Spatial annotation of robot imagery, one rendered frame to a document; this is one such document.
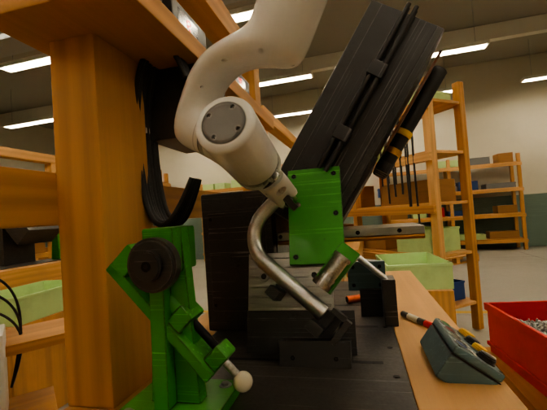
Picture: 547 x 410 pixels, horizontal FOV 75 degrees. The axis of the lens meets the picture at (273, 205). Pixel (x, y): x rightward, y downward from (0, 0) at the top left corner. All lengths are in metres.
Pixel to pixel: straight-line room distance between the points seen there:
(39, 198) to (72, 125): 0.13
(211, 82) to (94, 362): 0.49
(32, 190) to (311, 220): 0.50
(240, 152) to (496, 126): 10.08
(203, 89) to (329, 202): 0.36
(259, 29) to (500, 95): 10.24
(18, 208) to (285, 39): 0.46
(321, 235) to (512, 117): 9.96
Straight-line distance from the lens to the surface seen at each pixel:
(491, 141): 10.35
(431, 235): 3.49
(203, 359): 0.55
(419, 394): 0.62
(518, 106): 10.69
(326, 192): 0.76
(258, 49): 0.50
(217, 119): 0.48
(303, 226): 0.75
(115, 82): 0.73
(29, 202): 0.67
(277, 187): 0.60
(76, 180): 0.68
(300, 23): 0.50
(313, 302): 0.70
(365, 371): 0.68
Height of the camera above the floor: 1.18
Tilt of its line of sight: 2 degrees up
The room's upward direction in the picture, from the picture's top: 4 degrees counter-clockwise
